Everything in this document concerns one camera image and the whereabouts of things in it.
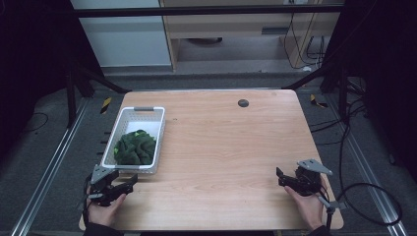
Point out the aluminium floor rail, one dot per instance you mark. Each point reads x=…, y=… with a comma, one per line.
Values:
x=49, y=170
x=364, y=164

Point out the yellow black floor tape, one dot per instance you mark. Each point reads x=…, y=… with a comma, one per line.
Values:
x=317, y=102
x=105, y=105

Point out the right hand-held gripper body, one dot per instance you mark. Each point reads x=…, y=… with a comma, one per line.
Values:
x=308, y=180

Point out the person's left hand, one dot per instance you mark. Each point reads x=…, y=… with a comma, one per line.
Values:
x=103, y=213

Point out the person's right hand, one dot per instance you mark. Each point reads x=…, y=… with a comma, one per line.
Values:
x=306, y=207

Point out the white cabinet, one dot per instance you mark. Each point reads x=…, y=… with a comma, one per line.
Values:
x=126, y=36

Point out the dark green cloth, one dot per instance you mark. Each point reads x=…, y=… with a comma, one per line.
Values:
x=135, y=149

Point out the white plastic basket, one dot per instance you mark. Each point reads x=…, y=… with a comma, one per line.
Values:
x=135, y=139

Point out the light wooden desk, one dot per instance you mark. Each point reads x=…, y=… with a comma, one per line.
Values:
x=229, y=32

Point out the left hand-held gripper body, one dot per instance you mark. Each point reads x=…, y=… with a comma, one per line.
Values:
x=102, y=188

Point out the black metal frame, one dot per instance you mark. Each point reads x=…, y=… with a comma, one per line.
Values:
x=70, y=95

